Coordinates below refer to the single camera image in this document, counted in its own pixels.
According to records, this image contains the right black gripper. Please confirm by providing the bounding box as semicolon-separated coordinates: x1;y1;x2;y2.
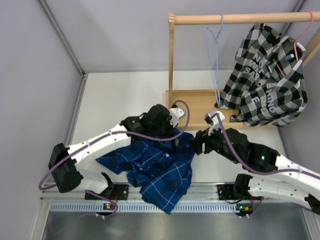
188;122;241;165

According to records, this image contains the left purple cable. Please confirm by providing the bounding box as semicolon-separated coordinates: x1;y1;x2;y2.
37;100;191;218

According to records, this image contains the wooden clothes rack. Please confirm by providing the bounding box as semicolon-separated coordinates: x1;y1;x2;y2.
165;11;320;131

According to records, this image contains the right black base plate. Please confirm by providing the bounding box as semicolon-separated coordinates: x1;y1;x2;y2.
217;183;244;201

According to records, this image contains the grey corner frame post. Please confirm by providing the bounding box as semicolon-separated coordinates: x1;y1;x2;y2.
36;0;85;77

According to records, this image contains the blue plaid shirt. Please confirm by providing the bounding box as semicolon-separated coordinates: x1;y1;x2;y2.
96;130;195;214

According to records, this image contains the aluminium mounting rail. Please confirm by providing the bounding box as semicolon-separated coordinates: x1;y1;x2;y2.
41;181;313;201

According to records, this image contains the blue wire hanger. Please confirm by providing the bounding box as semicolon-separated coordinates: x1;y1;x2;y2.
205;13;224;105

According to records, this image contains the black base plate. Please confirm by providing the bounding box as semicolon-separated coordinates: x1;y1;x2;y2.
84;183;129;200
217;183;244;201

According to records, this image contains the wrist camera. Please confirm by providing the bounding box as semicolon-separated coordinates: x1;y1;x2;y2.
169;106;187;128
204;109;225;136

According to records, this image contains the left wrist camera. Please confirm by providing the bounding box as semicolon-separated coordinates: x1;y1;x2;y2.
169;106;187;128

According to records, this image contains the pink wire hanger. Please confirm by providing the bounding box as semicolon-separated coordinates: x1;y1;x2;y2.
276;10;315;78

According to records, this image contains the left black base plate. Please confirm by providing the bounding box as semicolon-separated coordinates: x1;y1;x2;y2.
84;183;129;200

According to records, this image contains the black white checkered shirt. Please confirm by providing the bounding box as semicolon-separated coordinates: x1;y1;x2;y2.
215;23;308;127

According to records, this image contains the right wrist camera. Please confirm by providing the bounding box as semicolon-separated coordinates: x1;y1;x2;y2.
204;109;225;136

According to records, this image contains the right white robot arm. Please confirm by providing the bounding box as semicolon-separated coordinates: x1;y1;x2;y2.
189;128;320;215

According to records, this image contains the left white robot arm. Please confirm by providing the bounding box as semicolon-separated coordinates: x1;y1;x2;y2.
48;104;186;200

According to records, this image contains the slotted grey cable duct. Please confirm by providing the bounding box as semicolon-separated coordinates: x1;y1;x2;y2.
50;202;242;214

